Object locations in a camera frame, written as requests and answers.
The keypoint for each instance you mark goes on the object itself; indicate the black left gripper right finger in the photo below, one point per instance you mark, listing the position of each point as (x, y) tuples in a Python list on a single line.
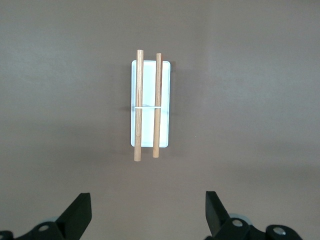
[(217, 215)]

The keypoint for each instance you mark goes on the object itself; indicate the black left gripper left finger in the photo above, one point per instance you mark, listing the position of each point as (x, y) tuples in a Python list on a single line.
[(75, 217)]

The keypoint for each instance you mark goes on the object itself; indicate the white rack with wooden bars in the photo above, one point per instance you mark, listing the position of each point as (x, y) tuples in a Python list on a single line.
[(150, 120)]

